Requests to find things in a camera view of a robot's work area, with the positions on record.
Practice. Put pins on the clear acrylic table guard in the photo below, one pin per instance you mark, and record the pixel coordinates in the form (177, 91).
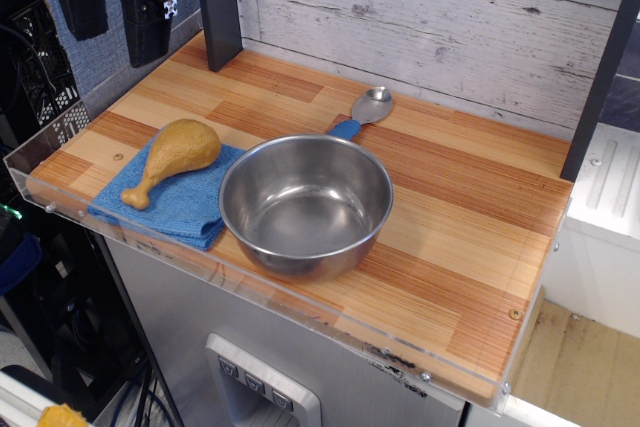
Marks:
(441, 301)

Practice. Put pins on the yellow object bottom left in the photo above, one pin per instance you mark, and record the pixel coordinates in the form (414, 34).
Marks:
(61, 416)

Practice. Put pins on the black plastic crate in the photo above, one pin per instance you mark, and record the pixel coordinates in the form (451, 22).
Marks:
(45, 74)

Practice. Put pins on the blue-handled metal spoon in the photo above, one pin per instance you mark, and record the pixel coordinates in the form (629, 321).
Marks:
(372, 106)

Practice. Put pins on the blue folded cloth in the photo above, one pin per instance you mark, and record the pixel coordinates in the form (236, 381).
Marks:
(183, 207)

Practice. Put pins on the stainless steel pot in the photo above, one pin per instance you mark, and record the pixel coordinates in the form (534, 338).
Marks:
(306, 207)

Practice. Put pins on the dark grey post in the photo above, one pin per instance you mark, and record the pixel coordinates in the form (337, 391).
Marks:
(223, 39)
(618, 38)

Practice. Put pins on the dark grey right post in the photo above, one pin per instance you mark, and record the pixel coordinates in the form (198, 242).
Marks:
(618, 38)

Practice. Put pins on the dark grey left post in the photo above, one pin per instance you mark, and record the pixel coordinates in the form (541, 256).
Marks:
(223, 39)

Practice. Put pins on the toy chicken drumstick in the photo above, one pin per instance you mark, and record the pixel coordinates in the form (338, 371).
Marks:
(183, 145)

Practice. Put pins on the silver toy fridge cabinet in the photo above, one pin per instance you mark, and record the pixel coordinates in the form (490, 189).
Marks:
(232, 361)

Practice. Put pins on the white toy sink counter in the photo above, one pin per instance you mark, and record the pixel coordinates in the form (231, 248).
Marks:
(593, 267)

